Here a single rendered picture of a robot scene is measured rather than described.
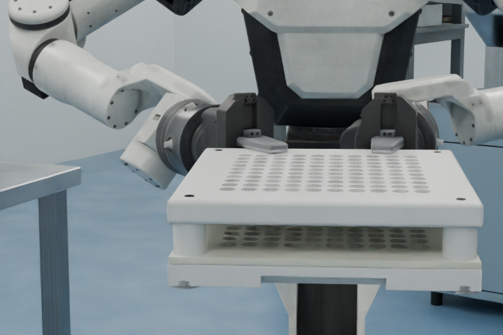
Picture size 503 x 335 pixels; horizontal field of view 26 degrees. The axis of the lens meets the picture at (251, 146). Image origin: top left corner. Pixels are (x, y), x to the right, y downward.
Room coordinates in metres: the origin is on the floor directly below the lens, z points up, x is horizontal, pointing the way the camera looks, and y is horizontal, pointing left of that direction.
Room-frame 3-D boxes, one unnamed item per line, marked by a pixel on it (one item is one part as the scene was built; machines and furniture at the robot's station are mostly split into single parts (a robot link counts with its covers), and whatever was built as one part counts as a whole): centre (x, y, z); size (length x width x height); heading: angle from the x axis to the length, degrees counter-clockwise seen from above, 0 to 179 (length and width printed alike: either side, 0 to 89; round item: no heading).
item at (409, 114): (1.15, -0.15, 1.05); 0.12 x 0.10 x 0.13; 167
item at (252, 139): (1.07, -0.01, 1.07); 0.06 x 0.03 x 0.02; 28
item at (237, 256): (0.94, -0.07, 1.00); 0.24 x 0.24 x 0.02; 85
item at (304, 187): (0.94, -0.07, 1.05); 0.25 x 0.24 x 0.02; 85
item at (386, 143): (1.06, -0.13, 1.07); 0.06 x 0.03 x 0.02; 167
